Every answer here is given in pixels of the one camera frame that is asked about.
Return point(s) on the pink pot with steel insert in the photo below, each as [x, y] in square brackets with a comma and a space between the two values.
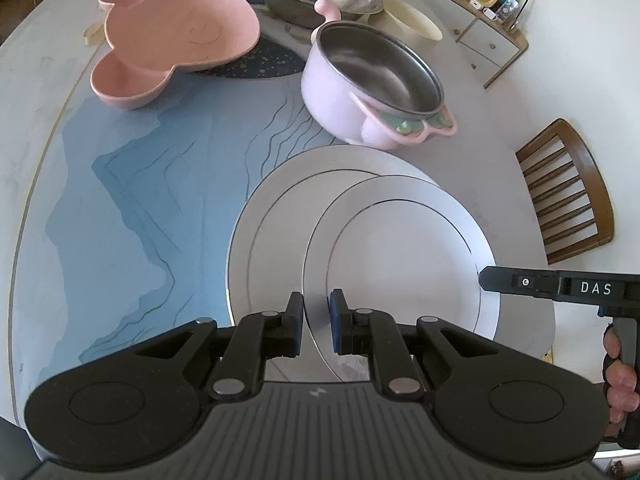
[368, 88]

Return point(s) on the pink bear-shaped plate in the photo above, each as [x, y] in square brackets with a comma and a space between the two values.
[151, 39]

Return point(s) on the cream round bowl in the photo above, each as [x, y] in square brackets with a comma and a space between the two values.
[408, 24]

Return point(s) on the small white plate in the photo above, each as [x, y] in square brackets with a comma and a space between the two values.
[401, 245]

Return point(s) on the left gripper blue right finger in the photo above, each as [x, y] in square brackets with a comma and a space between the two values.
[349, 328]

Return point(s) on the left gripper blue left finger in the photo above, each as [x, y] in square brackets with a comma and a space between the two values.
[286, 333]

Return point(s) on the large white plate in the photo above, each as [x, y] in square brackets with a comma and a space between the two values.
[270, 238]

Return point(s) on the person right hand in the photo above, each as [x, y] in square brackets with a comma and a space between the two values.
[621, 382]

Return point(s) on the wooden chair right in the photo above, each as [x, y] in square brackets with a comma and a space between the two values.
[573, 208]

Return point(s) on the beige coaster near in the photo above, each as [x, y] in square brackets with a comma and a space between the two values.
[94, 34]

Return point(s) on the white sideboard cabinet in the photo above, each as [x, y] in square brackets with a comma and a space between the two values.
[486, 46]

